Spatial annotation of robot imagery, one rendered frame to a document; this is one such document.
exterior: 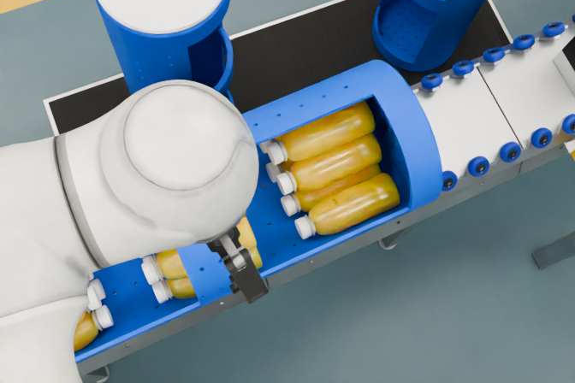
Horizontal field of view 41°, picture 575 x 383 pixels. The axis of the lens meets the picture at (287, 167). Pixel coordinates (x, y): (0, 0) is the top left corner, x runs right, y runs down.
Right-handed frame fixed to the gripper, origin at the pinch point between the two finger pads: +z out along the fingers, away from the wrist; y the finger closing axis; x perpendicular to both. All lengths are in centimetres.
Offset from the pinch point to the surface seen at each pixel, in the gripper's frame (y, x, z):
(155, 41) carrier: -46, 11, 60
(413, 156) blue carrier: 3, 35, 37
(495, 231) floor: 28, 81, 160
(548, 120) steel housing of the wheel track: 9, 74, 68
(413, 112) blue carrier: -3, 39, 36
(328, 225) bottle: 4, 19, 51
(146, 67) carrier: -48, 8, 75
